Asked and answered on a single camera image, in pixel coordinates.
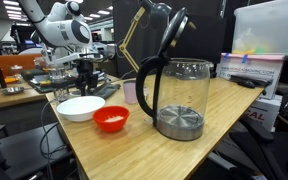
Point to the white cardboard box pink top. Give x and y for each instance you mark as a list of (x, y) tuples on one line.
[(250, 68)]

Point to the red bowl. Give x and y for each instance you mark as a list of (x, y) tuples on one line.
[(99, 123)]

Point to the black padded seat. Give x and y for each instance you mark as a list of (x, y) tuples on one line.
[(24, 150)]

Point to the grey cloth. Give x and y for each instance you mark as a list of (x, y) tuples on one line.
[(109, 89)]

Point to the orange partition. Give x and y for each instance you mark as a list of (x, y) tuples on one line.
[(4, 61)]

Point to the clear plastic storage bin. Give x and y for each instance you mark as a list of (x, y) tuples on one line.
[(267, 30)]

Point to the glass electric kettle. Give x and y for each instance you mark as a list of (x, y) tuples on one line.
[(180, 123)]

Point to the pink cup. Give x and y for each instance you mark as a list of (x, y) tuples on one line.
[(130, 93)]

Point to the yellow toy block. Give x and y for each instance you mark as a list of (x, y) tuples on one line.
[(44, 84)]

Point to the dark metal tray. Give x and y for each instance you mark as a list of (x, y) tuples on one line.
[(37, 88)]

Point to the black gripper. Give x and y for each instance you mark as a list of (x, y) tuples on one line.
[(85, 69)]

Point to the white bowl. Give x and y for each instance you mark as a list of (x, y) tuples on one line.
[(80, 108)]

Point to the black stapler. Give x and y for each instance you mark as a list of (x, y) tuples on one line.
[(247, 81)]

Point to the glass jar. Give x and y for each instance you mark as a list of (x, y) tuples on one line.
[(16, 71)]

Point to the small metal dish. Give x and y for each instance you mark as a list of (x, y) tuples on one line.
[(12, 90)]

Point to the black office chair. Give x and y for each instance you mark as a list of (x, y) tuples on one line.
[(267, 150)]

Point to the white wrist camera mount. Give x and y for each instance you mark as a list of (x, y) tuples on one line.
[(70, 59)]

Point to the wooden side table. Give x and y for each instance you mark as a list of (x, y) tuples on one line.
[(4, 100)]

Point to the black curtain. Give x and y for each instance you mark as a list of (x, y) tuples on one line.
[(200, 40)]

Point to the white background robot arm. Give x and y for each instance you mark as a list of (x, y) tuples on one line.
[(59, 11)]

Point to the white cardboard box red print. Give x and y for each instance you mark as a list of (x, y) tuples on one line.
[(265, 113)]

